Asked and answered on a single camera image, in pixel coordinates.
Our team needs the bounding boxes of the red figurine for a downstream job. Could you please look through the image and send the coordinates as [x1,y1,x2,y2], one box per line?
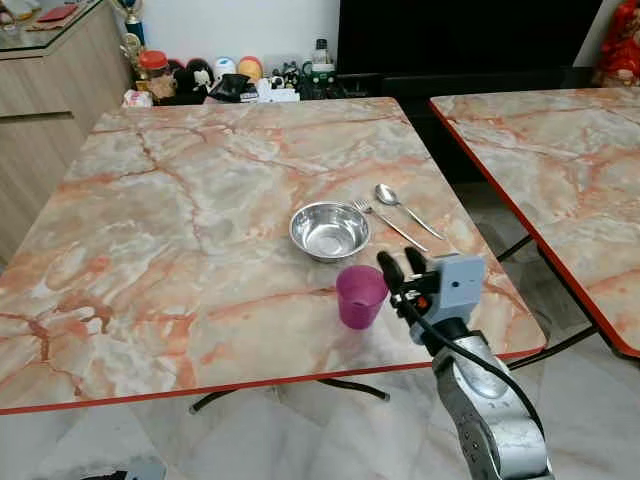
[597,0,640,87]

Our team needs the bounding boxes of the stainless steel bowl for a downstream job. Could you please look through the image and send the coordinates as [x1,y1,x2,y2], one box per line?
[290,201,371,263]

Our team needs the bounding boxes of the purple plastic cup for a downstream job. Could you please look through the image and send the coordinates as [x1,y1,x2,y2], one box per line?
[336,265,390,331]

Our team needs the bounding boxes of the orange egg-shaped toy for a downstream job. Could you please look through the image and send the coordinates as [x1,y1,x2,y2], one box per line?
[237,55,264,83]

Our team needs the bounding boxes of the marble-pattern folding table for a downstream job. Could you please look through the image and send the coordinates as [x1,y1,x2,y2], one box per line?
[430,87,640,371]
[0,95,548,416]

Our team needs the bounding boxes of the black mouse-ear figurines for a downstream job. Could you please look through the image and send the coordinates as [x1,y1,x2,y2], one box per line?
[165,58,216,101]

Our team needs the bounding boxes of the flat red box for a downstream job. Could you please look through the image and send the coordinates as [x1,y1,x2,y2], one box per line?
[35,3,79,23]

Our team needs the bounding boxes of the white and pink packet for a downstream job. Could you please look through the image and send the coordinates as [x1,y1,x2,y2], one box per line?
[122,88,153,108]

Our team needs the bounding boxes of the white box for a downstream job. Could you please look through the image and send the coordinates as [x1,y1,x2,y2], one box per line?
[255,80,301,103]

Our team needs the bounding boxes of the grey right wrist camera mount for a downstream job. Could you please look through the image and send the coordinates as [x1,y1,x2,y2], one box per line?
[412,253,487,343]

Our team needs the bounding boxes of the green glass bottle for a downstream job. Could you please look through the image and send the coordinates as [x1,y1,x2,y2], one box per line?
[303,38,338,99]

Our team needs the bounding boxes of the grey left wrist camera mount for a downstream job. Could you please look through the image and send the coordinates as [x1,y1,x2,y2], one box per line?
[124,460,167,480]

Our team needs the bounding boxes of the red-lidded clear jar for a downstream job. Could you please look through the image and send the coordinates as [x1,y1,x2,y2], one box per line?
[138,50,172,102]

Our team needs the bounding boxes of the silver metal fork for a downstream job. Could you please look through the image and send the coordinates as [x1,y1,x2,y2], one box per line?
[352,199,431,253]

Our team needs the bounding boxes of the silver metal spoon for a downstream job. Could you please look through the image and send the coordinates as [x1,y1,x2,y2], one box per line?
[374,183,445,241]

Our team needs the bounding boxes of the gold and blue trophy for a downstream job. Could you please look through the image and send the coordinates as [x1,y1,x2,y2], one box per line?
[113,0,147,47]

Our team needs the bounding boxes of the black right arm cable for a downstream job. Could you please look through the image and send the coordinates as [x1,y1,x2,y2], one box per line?
[395,290,547,441]

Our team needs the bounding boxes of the black television screen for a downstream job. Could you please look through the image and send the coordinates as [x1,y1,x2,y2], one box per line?
[337,0,606,76]

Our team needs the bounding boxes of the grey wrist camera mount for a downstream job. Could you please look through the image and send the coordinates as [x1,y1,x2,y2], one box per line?
[124,460,167,480]
[412,253,487,343]

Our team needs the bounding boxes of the black pouch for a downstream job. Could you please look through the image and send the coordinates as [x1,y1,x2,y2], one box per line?
[208,75,257,103]

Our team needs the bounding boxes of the light wooden cabinet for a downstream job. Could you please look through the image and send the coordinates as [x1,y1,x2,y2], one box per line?
[0,0,136,266]

